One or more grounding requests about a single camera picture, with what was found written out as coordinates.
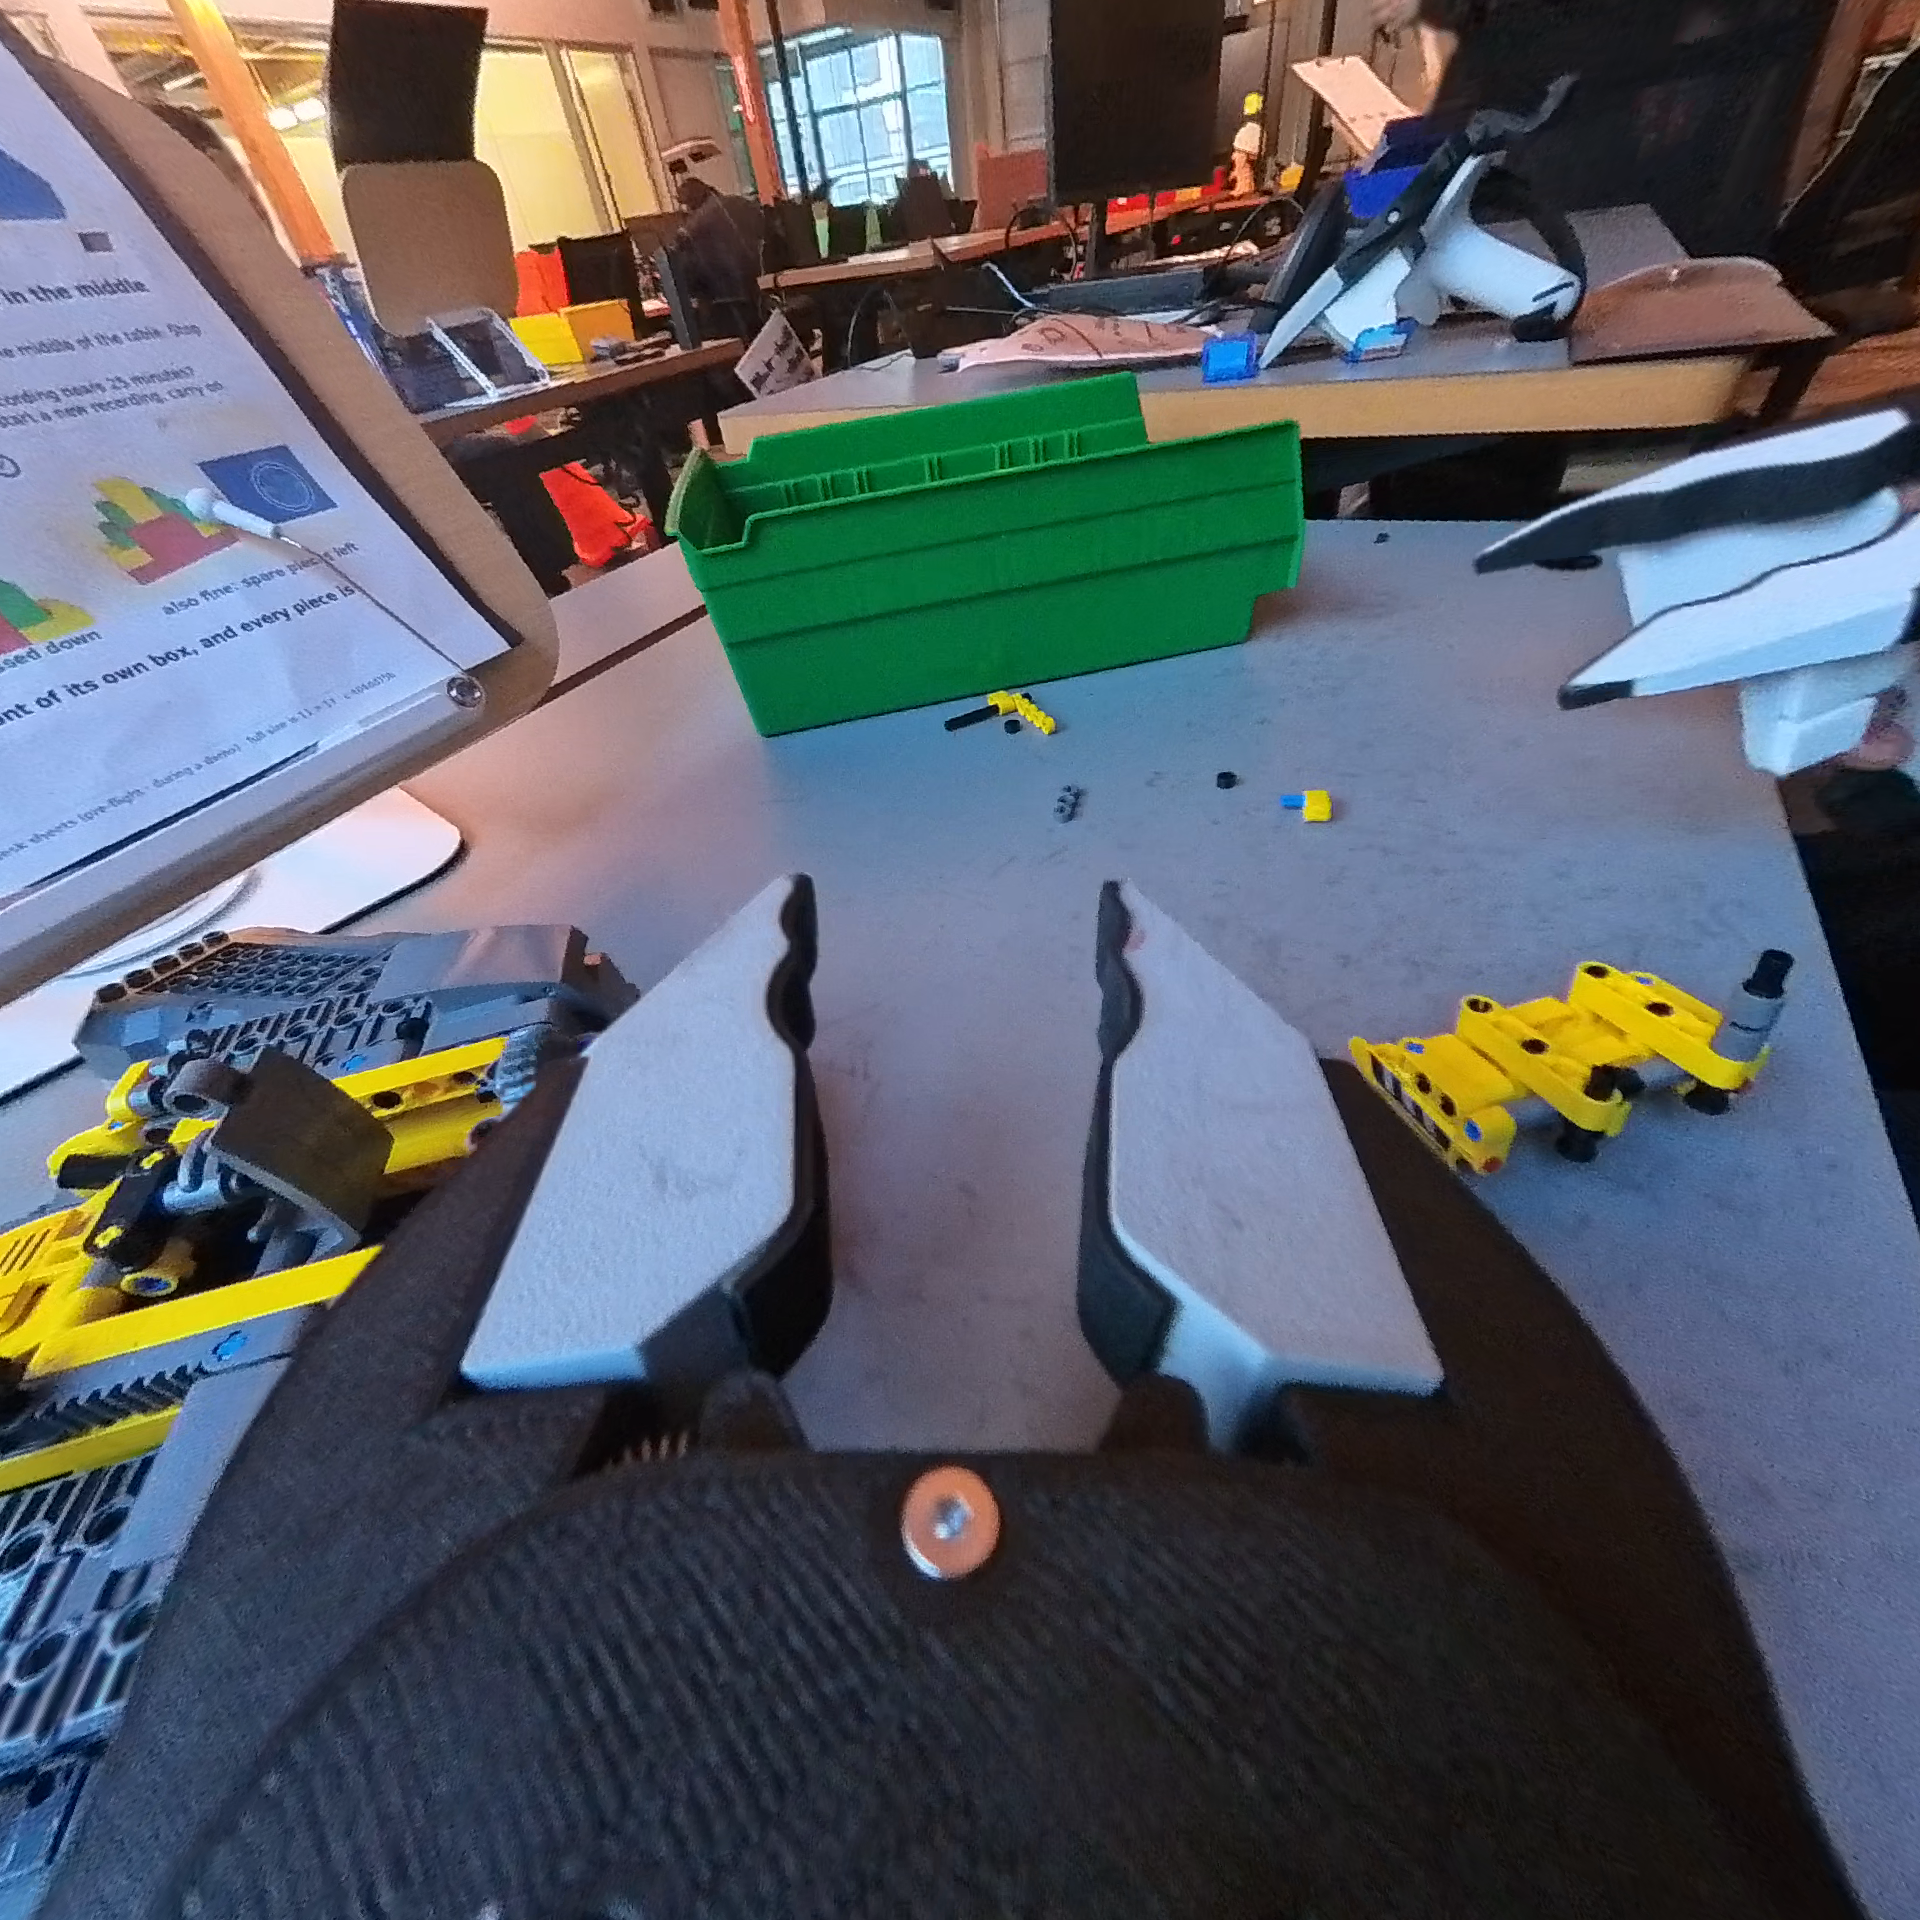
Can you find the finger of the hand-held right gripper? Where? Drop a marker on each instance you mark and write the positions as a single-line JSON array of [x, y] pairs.
[[1770, 638], [1815, 445]]

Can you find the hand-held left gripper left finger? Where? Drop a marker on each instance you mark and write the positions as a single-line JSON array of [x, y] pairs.
[[660, 1186]]

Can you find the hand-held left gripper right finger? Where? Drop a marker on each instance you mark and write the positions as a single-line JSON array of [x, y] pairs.
[[1245, 1201]]

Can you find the yellow toy brick assembly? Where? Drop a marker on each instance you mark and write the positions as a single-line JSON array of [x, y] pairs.
[[1515, 1051]]

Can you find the small yellow blue brick piece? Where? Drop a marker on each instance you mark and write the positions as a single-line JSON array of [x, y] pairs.
[[1316, 808]]

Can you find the grey desk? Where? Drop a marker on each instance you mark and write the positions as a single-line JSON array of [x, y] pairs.
[[1425, 901]]

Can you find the person's right hand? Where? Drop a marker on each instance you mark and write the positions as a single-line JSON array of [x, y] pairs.
[[1893, 744]]

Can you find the brown curved board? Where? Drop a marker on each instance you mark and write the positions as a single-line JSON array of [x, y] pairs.
[[1695, 307]]

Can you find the wood-edged grey table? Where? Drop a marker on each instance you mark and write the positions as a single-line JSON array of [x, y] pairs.
[[1500, 392]]

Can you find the idle hand-held gripper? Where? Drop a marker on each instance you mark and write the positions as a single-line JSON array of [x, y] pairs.
[[1478, 270]]

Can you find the grey yellow toy brick vehicle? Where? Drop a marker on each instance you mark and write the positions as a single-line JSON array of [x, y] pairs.
[[299, 991]]

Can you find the blue transparent box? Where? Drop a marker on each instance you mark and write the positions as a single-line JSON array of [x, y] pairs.
[[1375, 345], [1230, 359]]

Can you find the blue storage bin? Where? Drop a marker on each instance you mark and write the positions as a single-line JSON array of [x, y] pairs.
[[1380, 188]]

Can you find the yellow black brick piece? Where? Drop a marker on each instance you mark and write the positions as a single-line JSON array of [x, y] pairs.
[[1028, 709]]

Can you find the green plastic bin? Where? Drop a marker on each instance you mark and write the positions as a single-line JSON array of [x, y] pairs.
[[974, 601]]

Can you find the orange safety vest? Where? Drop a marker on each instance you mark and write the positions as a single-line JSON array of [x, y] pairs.
[[591, 511]]

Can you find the patterned paper sheet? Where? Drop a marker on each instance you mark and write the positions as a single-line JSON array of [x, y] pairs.
[[1082, 343]]

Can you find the black upright panel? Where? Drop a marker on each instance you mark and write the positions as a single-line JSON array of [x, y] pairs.
[[1131, 99]]

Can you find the dark wooden table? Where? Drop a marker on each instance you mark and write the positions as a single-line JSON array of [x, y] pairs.
[[600, 389]]

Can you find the white printed sign card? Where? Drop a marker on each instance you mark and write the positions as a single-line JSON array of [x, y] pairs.
[[782, 354]]

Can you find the clear acrylic box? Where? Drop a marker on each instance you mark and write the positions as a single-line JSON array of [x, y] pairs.
[[487, 354]]

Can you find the yellow storage box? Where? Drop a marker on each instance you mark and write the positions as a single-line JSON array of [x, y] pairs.
[[578, 331]]

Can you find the printed instruction sheet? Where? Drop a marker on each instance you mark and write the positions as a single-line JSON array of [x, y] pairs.
[[180, 377]]

